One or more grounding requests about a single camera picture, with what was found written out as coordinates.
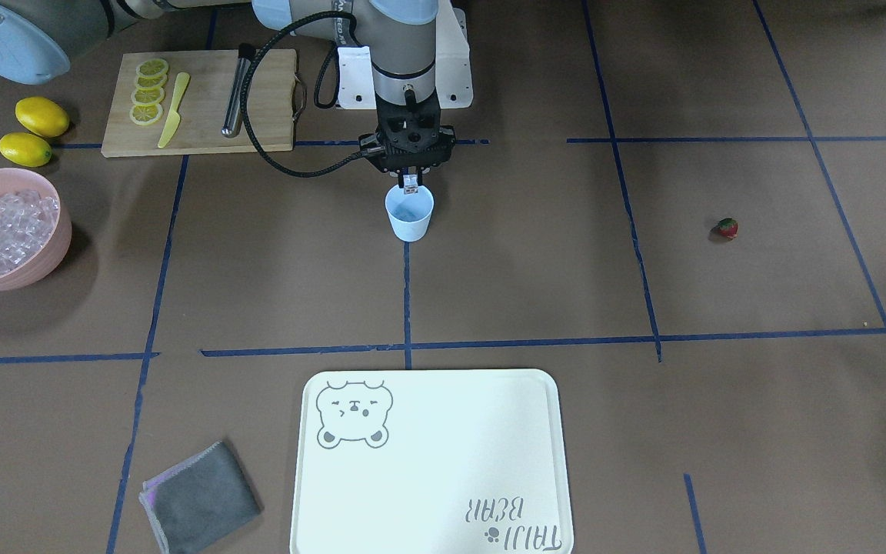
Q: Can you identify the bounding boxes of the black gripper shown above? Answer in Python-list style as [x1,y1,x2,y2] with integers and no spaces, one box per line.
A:
[359,98,457,192]

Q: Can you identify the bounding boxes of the clear ice cubes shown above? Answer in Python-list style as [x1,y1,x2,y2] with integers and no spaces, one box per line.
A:
[0,189,60,276]

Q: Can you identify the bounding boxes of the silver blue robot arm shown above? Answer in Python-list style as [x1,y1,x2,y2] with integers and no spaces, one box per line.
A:
[0,1,457,185]

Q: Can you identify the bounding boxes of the light blue plastic cup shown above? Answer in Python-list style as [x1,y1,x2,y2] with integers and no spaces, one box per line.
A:
[385,185,435,242]

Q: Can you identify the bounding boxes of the wooden cutting board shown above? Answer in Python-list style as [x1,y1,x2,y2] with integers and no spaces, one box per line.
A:
[101,49,305,159]

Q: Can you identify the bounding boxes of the yellow plastic knife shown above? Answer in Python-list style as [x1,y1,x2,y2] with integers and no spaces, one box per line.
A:
[157,72,191,149]

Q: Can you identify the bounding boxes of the lemon slice lower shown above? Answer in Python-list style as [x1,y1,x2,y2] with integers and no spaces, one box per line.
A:
[135,58,169,78]

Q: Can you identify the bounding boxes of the cream bear tray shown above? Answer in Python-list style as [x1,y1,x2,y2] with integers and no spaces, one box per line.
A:
[289,369,575,553]

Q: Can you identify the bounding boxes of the red strawberry on table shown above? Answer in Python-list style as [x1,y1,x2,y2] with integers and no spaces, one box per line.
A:
[714,218,739,241]

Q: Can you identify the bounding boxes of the yellow lemon near bowl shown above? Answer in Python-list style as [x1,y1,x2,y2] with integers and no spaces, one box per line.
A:
[14,97,71,139]

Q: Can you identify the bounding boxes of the grey folded cloth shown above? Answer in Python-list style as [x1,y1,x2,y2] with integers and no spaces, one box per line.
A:
[138,441,261,553]

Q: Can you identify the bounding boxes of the yellow lemon near edge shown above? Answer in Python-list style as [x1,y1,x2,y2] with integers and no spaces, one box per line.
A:
[0,132,53,168]

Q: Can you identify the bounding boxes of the pink bowl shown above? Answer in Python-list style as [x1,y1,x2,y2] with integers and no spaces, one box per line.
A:
[0,168,72,291]

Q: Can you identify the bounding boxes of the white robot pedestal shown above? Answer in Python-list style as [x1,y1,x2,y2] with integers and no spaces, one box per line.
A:
[335,1,474,110]

